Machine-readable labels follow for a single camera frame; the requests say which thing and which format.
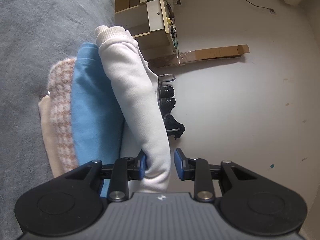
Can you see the pink tweed folded garment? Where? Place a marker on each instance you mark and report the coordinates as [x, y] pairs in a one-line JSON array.
[[60, 87]]

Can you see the grey fleece bed blanket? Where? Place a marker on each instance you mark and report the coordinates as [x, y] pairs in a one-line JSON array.
[[35, 34]]

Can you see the beige folded garment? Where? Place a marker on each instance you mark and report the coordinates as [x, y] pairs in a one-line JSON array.
[[49, 137]]

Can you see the cream bear hoodie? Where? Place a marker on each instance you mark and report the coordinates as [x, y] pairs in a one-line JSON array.
[[135, 87]]

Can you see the white wooden desk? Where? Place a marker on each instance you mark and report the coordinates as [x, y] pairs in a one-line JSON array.
[[151, 23]]

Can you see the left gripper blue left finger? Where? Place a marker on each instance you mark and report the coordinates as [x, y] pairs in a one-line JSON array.
[[125, 170]]

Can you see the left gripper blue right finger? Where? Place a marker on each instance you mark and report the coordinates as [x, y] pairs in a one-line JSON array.
[[200, 172]]

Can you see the long cardboard box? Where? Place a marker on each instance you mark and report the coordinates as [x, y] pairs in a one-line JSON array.
[[214, 53]]

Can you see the blue folded garment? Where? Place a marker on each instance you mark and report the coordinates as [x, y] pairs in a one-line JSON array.
[[96, 118]]

